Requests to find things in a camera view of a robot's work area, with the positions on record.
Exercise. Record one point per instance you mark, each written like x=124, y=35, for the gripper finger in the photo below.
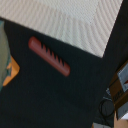
x=4, y=46

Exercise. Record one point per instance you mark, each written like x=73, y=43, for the yellow toy bread loaf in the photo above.
x=8, y=70

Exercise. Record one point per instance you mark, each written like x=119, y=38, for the brown toy sausage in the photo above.
x=49, y=56

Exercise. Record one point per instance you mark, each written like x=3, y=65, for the woven beige placemat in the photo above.
x=85, y=24

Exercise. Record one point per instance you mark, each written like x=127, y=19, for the cardboard boxes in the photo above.
x=119, y=90

